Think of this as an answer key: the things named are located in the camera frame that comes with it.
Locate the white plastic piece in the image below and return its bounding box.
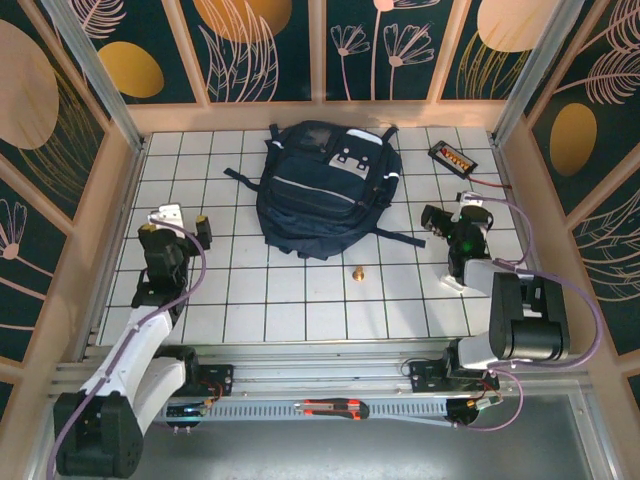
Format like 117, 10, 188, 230
439, 272, 469, 295

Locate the navy blue backpack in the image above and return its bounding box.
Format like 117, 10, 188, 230
223, 119, 427, 261

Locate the black controller board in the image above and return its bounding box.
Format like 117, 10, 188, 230
166, 402, 210, 420
446, 397, 504, 427

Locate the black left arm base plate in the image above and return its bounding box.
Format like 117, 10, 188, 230
187, 363, 235, 399

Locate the thin red wire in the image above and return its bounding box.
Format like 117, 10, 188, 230
468, 174, 514, 191

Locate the black board with orange connectors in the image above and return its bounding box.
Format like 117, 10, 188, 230
427, 140, 479, 180

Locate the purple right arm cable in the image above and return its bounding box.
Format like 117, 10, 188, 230
452, 197, 606, 431

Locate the grey slotted cable duct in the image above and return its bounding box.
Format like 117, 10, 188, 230
149, 399, 451, 427

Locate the red and black utility knife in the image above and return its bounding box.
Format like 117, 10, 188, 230
293, 398, 370, 421

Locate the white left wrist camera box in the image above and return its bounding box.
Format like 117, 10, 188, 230
147, 201, 184, 227

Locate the aluminium rail frame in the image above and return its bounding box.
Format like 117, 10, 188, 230
47, 342, 599, 401

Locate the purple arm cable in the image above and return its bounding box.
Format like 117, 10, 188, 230
47, 214, 209, 479
452, 197, 606, 431

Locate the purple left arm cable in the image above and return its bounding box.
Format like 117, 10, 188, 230
47, 214, 209, 479

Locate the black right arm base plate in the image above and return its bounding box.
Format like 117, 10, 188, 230
408, 360, 500, 394

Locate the aluminium frame post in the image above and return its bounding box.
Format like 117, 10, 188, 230
39, 0, 149, 154
491, 0, 576, 147

